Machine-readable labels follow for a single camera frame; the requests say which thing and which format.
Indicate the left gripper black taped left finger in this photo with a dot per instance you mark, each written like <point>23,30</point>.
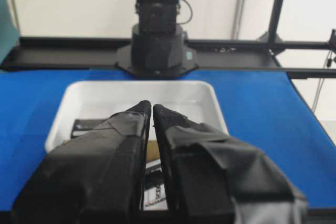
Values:
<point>95,178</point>

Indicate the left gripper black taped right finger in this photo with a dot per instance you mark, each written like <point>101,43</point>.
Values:
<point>212,177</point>

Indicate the black white Dynamixel box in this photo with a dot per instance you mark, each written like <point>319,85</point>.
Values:
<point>82,126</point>
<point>154,190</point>

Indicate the white plastic tray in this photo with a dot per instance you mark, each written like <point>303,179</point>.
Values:
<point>98,100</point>

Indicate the black aluminium frame rail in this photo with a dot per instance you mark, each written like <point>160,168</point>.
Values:
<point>86,53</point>

